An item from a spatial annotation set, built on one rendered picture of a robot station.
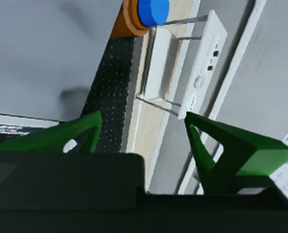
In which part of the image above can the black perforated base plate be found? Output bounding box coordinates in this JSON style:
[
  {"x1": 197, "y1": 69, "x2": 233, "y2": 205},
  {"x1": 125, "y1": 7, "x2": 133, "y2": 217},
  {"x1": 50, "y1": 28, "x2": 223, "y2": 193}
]
[{"x1": 67, "y1": 37, "x2": 136, "y2": 152}]

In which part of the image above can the white flat plate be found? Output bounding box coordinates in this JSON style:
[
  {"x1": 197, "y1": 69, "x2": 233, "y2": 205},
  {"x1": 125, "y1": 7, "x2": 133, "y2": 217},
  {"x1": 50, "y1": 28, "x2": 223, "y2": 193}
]
[{"x1": 64, "y1": 139, "x2": 77, "y2": 152}]

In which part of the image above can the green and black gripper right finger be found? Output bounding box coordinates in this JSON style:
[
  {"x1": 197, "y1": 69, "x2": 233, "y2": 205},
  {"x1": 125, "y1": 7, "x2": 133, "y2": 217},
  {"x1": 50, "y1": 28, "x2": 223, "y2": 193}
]
[{"x1": 184, "y1": 112, "x2": 288, "y2": 194}]

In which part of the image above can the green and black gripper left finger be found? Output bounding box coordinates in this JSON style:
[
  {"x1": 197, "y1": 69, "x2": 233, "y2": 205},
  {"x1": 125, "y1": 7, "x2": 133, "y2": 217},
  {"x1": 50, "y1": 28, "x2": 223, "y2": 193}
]
[{"x1": 0, "y1": 111, "x2": 103, "y2": 152}]

